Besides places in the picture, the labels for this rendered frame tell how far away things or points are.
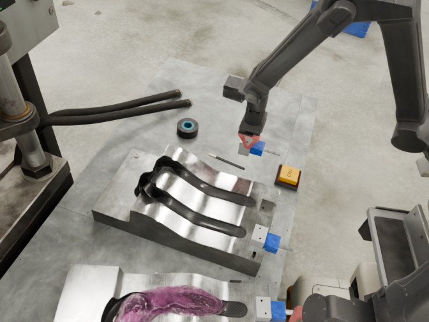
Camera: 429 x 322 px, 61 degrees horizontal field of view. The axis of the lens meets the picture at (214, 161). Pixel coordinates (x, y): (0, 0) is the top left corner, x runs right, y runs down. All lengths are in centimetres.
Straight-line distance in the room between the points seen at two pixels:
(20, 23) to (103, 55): 199
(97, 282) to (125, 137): 59
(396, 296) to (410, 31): 41
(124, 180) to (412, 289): 84
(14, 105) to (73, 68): 203
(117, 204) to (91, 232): 11
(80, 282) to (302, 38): 73
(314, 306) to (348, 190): 185
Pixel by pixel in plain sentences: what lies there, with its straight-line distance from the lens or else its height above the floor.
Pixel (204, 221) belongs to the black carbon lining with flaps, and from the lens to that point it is 104.
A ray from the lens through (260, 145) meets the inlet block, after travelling 116.
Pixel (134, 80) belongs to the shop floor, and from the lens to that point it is 293.
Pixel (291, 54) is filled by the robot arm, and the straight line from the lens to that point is 81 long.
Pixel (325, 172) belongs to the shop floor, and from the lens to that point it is 249.
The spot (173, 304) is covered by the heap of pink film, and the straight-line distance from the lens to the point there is 91.
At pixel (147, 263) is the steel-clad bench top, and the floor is 80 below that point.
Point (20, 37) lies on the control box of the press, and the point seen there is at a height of 113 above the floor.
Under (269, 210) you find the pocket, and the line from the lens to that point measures 112.
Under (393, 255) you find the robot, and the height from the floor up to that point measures 104.
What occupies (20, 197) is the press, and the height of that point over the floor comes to 78.
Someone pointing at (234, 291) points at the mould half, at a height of 85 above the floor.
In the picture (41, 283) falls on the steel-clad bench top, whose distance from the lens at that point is 110.
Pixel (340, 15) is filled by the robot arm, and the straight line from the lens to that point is 66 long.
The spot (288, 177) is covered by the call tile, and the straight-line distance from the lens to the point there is 125.
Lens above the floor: 177
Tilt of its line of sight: 49 degrees down
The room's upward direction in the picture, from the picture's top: 9 degrees clockwise
